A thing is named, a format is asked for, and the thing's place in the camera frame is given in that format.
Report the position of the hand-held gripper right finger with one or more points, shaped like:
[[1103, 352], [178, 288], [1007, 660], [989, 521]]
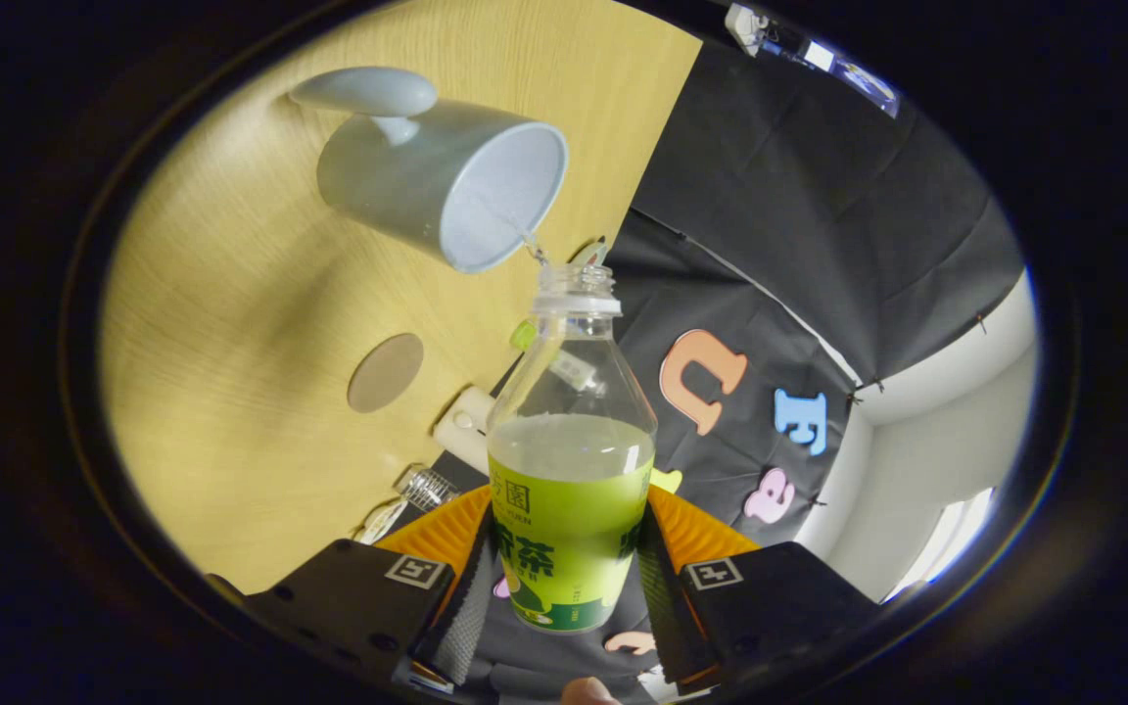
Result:
[[662, 612]]

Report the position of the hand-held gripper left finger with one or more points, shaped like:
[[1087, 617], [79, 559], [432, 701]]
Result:
[[466, 617]]

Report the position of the clear juice bottle green label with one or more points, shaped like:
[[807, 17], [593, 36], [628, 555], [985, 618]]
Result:
[[569, 529]]

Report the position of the round brown coaster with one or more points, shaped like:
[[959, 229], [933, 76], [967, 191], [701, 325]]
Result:
[[386, 372]]

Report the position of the pale blue cup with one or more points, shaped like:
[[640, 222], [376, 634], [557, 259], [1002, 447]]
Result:
[[398, 176]]

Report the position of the white divided seed dish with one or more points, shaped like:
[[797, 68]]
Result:
[[380, 522]]

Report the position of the white toaster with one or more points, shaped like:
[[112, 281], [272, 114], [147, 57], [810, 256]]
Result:
[[466, 431]]

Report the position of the ceiling light panel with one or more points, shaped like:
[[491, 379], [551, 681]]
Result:
[[956, 539]]

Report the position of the pale green plate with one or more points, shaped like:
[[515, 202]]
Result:
[[601, 247]]

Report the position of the wooden table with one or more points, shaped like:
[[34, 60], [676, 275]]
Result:
[[231, 323]]

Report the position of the distant cluttered desk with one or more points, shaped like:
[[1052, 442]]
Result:
[[809, 54]]

